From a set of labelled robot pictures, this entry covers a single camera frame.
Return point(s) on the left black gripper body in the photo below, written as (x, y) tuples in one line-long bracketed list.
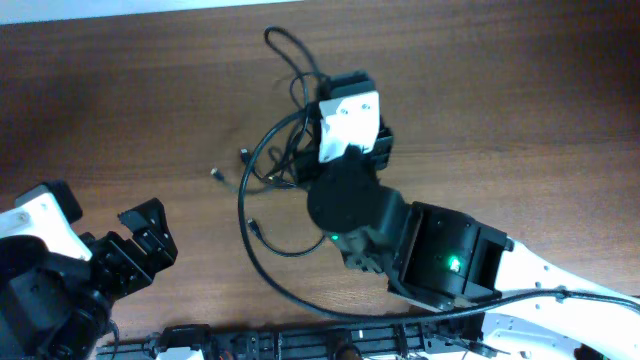
[(126, 251)]

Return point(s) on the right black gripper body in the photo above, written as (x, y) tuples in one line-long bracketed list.
[(385, 145)]

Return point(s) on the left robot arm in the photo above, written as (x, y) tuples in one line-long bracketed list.
[(58, 287)]

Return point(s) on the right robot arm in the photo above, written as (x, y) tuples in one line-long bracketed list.
[(509, 298)]

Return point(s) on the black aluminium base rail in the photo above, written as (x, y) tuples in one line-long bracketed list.
[(395, 340)]

